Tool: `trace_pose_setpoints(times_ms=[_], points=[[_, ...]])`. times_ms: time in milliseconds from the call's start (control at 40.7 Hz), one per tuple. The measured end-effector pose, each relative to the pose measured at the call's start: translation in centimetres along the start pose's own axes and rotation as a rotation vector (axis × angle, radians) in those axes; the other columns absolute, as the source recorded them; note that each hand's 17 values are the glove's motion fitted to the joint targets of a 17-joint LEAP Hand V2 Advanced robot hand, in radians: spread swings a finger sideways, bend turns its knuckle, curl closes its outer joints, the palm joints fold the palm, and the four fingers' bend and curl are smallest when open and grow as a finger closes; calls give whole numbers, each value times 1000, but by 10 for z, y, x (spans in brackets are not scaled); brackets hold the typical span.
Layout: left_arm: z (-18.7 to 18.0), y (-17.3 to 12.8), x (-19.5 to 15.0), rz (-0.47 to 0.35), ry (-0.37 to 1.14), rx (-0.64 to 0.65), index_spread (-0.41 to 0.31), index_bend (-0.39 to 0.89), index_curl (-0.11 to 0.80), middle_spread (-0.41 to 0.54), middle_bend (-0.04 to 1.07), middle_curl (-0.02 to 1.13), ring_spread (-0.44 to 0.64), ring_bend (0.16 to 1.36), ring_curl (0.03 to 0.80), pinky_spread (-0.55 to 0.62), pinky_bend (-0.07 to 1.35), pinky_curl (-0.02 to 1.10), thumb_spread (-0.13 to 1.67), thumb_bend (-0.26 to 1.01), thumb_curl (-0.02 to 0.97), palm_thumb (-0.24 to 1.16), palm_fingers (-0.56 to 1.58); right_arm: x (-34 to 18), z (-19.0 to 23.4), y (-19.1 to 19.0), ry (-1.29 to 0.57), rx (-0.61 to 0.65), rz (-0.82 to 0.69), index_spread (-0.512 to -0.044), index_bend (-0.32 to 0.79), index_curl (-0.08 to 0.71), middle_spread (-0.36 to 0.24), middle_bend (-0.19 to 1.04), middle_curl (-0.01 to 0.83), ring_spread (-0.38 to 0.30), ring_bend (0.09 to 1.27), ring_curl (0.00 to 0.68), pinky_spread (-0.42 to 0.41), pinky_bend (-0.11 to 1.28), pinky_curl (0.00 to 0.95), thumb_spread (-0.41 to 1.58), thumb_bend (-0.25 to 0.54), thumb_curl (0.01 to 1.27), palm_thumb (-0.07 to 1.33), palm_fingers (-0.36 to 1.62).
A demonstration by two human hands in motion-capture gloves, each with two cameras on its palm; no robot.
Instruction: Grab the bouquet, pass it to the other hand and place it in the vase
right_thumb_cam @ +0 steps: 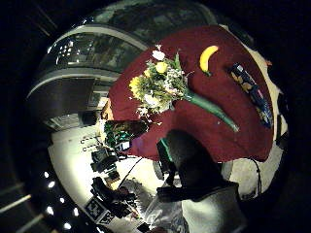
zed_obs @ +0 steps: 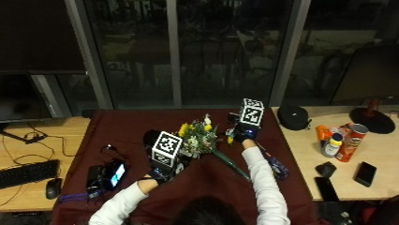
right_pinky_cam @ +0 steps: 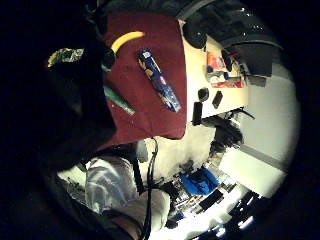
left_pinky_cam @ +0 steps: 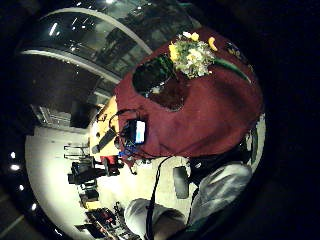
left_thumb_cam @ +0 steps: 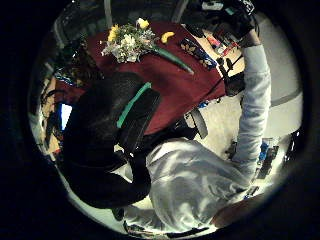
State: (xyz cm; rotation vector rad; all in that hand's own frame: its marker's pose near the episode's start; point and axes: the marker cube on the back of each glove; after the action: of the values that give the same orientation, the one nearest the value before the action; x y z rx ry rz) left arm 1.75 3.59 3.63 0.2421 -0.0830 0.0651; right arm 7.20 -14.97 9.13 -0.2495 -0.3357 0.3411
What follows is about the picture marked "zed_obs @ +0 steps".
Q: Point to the small yellow flower stem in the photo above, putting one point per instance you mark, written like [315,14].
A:
[230,139]

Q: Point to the black monitor with red stand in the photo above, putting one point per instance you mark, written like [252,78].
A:
[369,75]

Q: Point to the dark red chair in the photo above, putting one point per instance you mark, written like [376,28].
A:
[385,212]

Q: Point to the white marker cube on left glove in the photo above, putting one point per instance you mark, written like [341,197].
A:
[166,148]

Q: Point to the black smartphone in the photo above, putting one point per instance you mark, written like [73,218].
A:
[364,174]
[327,189]

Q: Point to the orange plastic bottle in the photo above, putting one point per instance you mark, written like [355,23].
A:
[321,132]

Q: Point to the black computer mouse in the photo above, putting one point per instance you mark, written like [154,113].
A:
[53,188]

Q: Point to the white marker cube on glove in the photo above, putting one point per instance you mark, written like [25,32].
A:
[166,148]
[251,112]

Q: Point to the blue patterned packet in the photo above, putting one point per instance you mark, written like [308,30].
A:
[275,165]

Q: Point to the black device box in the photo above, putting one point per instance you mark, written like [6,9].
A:
[93,181]

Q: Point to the white bottle with yellow cap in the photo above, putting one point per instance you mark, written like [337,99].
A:
[331,146]

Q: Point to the dark red tablecloth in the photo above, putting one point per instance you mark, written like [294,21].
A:
[207,193]

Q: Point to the black monitor with thin stand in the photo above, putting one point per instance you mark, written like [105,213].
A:
[20,97]

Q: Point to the black round zip case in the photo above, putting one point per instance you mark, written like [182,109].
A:
[292,117]

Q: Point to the white marker cube on right glove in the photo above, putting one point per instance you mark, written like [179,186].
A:
[251,112]

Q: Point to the person's right hand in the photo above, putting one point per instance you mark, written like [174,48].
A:
[246,132]

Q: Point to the yellow and white flower bouquet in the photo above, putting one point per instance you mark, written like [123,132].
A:
[198,137]

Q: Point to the grey window frame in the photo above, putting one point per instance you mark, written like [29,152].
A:
[174,53]

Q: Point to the phone with lit screen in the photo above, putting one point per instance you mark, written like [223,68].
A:
[114,174]

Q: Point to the black keyboard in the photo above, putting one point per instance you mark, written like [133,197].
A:
[28,173]

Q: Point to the person's left hand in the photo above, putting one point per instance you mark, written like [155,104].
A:
[159,175]

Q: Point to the red chips can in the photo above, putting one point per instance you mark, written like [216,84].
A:
[349,144]

